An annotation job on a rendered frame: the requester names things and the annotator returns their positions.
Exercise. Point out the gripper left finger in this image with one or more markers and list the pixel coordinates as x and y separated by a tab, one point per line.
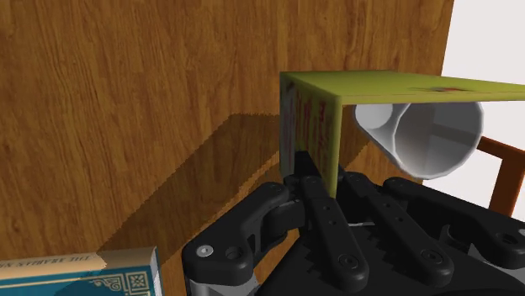
229	242

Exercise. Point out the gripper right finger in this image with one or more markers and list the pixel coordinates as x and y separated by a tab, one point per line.
410	229

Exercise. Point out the yellow-green book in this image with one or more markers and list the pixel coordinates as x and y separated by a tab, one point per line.
311	123

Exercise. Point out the white cup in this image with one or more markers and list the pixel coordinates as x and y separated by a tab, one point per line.
430	139

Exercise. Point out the brown wooden chair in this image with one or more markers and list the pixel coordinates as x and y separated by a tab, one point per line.
506	180

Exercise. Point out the blue book with tan spine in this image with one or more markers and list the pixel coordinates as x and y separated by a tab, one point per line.
82	278

